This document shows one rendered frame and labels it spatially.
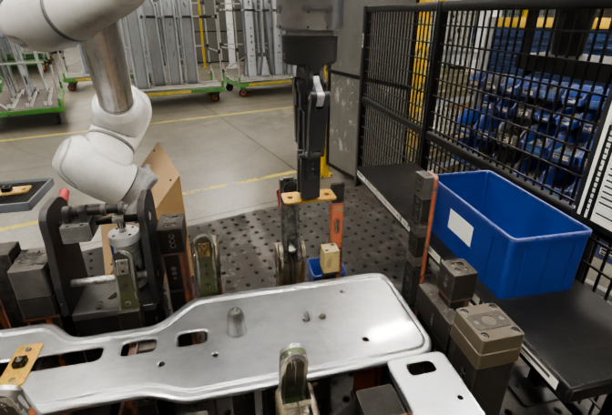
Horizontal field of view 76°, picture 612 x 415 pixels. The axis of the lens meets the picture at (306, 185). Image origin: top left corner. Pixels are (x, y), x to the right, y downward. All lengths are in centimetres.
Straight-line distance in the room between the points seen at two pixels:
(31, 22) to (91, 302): 54
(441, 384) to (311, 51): 52
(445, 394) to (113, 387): 49
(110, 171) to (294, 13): 96
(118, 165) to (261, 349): 86
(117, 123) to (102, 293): 60
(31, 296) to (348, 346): 61
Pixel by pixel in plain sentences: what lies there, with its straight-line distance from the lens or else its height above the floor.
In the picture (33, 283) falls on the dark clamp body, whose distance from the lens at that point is 92.
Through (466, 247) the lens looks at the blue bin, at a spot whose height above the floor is 107.
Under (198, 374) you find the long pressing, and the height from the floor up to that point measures 100.
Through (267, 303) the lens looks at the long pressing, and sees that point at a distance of 79.
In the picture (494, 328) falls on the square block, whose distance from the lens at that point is 72.
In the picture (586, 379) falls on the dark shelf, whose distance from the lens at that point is 75.
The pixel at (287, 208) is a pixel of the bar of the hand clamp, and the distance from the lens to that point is 79.
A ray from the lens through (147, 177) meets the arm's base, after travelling 140.
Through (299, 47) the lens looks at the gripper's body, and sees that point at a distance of 53.
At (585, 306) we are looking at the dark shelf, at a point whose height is 103.
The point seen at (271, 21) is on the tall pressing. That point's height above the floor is 139.
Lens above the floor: 151
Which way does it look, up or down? 24 degrees down
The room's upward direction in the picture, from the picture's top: straight up
